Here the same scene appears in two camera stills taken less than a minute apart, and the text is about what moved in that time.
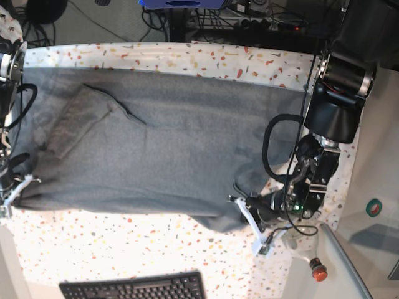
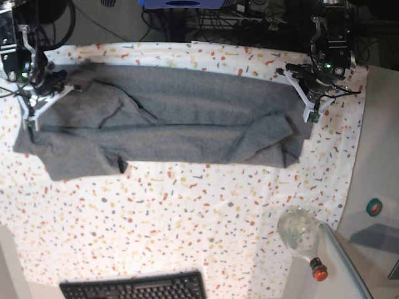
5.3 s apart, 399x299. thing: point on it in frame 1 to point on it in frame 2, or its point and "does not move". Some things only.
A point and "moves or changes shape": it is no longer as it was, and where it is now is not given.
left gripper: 8,182 to 50,81
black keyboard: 187,285 does not move
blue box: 182,4 does not move
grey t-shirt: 147,140 moves or changes shape
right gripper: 266,207 to 315,85
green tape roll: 373,207 does not move
